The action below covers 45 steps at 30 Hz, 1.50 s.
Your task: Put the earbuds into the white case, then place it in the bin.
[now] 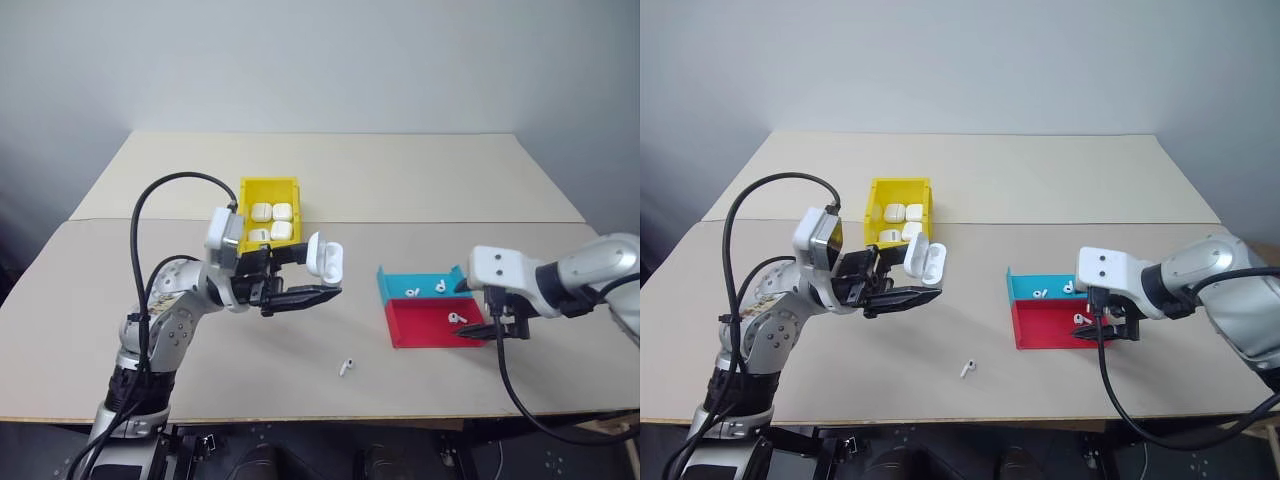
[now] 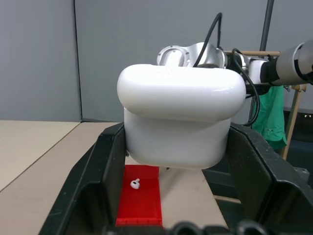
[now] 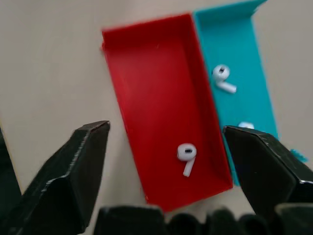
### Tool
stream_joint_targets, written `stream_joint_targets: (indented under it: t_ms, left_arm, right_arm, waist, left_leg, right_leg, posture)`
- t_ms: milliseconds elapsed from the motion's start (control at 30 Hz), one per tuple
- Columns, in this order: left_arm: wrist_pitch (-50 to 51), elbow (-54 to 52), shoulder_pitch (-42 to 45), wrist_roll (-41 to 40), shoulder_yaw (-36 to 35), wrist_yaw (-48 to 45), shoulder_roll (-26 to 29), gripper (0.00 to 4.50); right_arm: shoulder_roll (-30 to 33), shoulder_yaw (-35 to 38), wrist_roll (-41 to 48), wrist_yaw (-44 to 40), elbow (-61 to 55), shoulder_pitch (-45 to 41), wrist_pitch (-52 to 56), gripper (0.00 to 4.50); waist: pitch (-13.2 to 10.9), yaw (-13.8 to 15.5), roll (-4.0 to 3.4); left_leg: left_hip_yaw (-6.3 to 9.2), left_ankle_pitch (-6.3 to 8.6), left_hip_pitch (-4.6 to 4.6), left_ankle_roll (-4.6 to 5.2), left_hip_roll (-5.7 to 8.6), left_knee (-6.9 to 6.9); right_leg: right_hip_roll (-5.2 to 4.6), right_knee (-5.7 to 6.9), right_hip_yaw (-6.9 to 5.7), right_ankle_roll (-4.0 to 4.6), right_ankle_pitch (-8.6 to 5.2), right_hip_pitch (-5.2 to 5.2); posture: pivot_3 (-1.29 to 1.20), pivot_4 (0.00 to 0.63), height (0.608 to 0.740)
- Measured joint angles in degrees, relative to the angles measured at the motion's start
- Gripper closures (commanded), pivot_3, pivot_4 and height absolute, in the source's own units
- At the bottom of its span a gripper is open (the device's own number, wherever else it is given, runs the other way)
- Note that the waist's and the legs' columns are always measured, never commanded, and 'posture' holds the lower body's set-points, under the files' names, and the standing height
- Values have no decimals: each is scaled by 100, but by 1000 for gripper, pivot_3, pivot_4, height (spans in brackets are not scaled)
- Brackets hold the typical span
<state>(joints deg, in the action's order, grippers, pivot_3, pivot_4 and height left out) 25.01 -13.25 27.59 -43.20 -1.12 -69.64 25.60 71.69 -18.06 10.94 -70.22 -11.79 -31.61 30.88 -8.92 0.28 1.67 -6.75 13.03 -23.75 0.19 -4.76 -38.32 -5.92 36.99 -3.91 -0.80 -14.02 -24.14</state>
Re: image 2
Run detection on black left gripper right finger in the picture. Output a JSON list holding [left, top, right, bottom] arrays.
[[226, 123, 313, 235]]

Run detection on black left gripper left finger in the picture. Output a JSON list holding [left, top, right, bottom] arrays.
[[38, 121, 127, 235]]

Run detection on white earbud charging case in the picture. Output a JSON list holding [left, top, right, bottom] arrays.
[[116, 63, 247, 170]]

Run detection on red plastic bin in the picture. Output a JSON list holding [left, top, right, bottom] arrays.
[[115, 164, 164, 227]]

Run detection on grey robot body part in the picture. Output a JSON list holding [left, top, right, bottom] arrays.
[[275, 39, 313, 87]]

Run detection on green garment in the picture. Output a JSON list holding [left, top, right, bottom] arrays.
[[251, 85, 288, 150]]

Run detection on grey metal pole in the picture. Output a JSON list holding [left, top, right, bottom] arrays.
[[259, 0, 275, 52]]

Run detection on wooden clothes rack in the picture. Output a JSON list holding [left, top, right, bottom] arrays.
[[213, 50, 308, 204]]

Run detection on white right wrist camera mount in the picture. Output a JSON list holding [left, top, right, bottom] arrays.
[[238, 54, 268, 85]]

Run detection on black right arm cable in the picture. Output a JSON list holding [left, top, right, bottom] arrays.
[[194, 12, 261, 127]]

